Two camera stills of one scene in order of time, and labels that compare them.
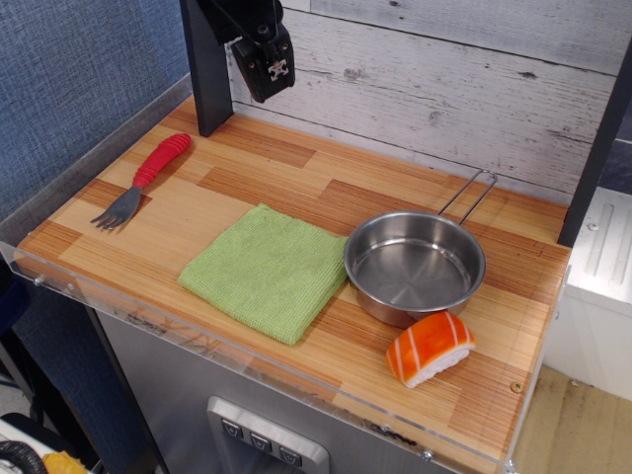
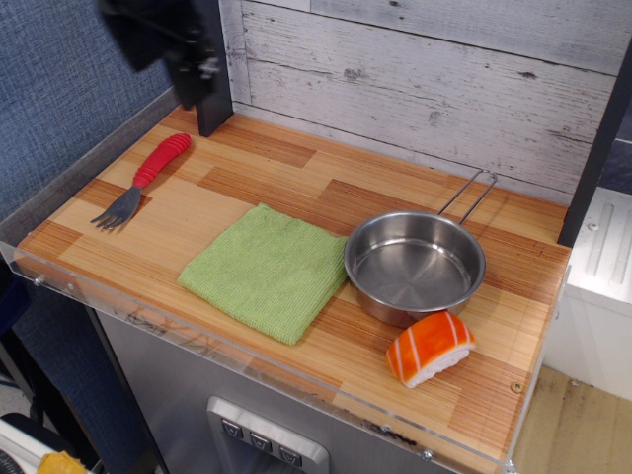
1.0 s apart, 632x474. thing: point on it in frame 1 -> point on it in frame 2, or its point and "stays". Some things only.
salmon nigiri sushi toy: (430, 350) stays
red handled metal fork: (123, 207) stays
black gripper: (252, 20) -> (182, 31)
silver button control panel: (247, 442) stays
